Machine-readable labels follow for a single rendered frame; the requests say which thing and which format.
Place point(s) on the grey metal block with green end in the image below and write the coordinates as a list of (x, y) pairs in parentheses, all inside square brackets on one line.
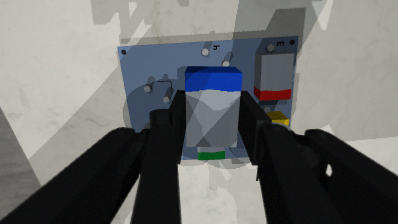
[(211, 153)]

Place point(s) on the grey block with blue end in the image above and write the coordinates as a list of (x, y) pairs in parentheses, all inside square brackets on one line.
[(212, 106)]

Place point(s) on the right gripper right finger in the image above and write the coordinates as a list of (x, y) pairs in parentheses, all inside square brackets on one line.
[(294, 182)]

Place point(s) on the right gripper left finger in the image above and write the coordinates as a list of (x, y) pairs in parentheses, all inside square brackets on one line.
[(87, 190)]

